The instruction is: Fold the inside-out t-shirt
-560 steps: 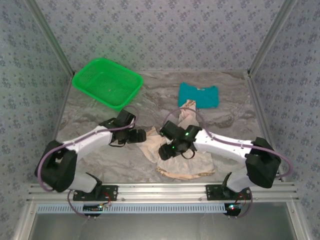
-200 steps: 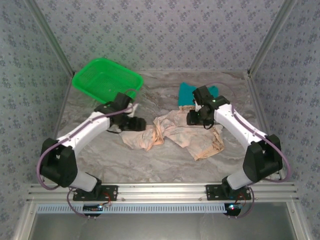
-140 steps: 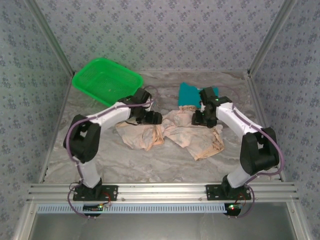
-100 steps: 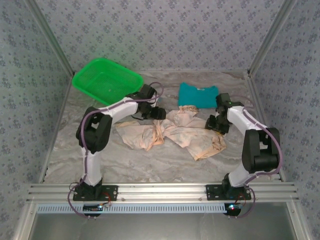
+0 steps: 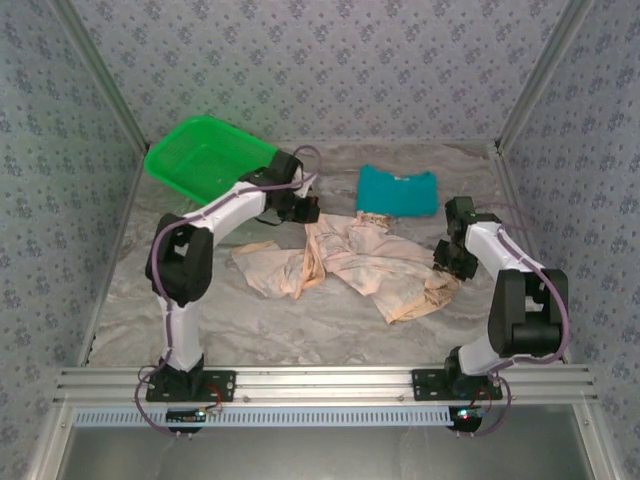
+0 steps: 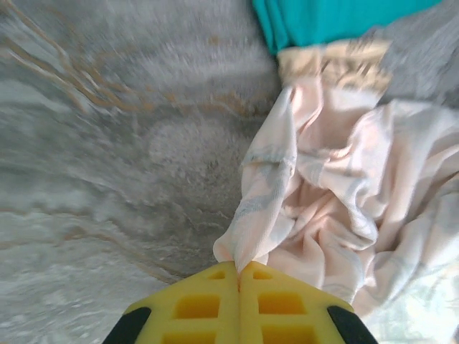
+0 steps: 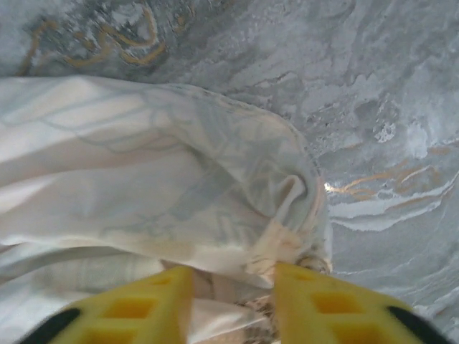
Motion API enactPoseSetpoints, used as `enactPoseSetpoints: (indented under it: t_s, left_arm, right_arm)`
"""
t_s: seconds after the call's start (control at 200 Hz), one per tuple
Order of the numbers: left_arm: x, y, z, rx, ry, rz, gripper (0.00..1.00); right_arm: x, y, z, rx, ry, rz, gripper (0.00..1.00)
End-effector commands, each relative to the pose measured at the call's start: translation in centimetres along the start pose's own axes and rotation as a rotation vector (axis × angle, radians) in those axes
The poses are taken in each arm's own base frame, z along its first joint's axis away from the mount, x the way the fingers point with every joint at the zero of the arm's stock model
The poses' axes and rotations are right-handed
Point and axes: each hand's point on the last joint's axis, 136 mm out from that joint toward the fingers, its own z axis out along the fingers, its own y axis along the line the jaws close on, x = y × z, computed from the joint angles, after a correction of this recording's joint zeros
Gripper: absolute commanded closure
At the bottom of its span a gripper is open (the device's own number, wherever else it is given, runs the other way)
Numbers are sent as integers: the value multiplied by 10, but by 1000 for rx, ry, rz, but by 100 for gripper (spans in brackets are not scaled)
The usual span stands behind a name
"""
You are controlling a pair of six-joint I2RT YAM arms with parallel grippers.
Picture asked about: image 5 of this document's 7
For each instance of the aluminium frame post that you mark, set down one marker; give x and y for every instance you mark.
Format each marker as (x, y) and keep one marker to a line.
(545, 75)
(100, 75)

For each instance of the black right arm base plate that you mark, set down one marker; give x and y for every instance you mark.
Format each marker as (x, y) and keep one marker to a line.
(427, 385)

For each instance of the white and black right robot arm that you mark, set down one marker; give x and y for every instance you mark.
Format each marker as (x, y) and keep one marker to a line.
(487, 250)

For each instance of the teal folded t-shirt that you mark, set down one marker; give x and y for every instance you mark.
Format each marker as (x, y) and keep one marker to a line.
(395, 197)

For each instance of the aluminium mounting rail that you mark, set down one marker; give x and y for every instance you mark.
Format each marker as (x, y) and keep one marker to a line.
(320, 385)

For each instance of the peach printed t-shirt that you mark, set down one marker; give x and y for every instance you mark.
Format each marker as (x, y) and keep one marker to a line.
(370, 265)

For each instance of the green plastic basket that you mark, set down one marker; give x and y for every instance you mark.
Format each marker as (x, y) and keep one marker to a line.
(200, 155)

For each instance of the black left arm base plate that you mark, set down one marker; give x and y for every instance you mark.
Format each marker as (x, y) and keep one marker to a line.
(220, 385)

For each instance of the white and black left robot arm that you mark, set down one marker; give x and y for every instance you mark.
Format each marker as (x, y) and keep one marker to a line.
(225, 215)

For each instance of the grey sheet metal panel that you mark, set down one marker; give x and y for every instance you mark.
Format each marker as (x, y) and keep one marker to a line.
(320, 455)

